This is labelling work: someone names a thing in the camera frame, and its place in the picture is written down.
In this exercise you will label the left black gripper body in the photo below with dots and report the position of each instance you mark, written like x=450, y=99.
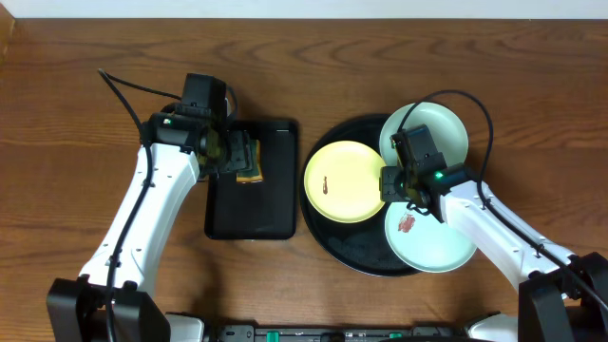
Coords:
x=238, y=155

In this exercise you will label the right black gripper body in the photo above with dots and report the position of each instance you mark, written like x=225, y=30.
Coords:
x=395, y=186

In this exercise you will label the green and yellow sponge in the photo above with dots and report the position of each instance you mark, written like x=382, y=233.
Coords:
x=254, y=174

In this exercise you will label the yellow plate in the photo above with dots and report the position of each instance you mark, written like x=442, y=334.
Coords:
x=341, y=181

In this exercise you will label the light green plate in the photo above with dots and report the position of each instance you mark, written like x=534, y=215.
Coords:
x=424, y=243
x=447, y=131

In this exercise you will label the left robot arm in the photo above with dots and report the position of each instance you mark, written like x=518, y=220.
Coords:
x=112, y=298

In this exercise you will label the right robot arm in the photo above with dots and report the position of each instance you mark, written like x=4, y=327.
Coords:
x=562, y=296

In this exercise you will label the black rectangular tray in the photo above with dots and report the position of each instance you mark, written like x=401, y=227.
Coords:
x=264, y=209

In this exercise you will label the round black tray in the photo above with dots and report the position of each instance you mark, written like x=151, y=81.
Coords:
x=362, y=246

